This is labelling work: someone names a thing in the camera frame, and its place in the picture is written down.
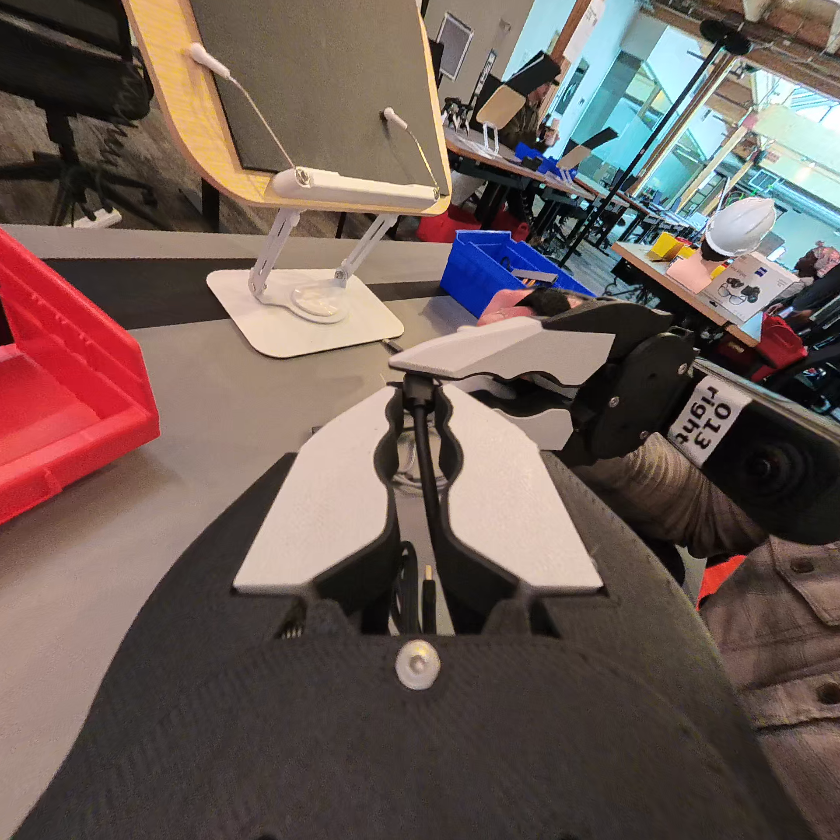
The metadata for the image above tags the white hard hat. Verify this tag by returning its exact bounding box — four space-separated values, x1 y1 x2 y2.
703 196 778 258

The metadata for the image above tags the blue plastic bin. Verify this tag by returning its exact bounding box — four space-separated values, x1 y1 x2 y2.
514 141 560 176
438 230 597 320

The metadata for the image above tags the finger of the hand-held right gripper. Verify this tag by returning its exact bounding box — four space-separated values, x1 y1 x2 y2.
471 390 583 454
388 320 616 383

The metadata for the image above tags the cardboard product box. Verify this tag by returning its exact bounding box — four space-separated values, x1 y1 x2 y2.
707 252 803 324

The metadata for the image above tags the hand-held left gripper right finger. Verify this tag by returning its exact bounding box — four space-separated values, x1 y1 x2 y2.
433 382 605 597

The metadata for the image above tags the black usb-c cable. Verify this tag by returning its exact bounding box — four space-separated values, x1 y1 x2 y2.
390 373 446 635

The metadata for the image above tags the black office chair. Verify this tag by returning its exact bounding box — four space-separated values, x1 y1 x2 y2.
0 0 157 227

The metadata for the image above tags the person's right hand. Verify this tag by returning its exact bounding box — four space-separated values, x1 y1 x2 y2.
477 287 547 328

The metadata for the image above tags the yellow plastic bin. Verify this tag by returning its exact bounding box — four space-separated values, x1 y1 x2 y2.
646 231 698 261

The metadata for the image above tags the black floor lamp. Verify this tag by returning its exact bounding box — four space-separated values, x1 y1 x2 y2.
560 18 753 271

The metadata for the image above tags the wooden book stand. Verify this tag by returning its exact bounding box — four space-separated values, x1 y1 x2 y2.
475 51 563 153
556 126 619 182
121 0 455 361

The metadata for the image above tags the black sheet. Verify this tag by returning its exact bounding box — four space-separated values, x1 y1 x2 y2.
189 0 448 189

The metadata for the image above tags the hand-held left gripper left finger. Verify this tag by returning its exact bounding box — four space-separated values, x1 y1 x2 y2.
232 385 403 597

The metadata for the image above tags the red storage bin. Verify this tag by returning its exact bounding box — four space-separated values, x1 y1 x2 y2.
415 203 531 245

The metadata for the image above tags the red plastic bin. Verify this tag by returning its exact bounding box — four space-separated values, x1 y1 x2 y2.
0 226 161 527

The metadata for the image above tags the pink mannequin head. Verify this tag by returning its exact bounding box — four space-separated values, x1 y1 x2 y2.
665 236 731 294

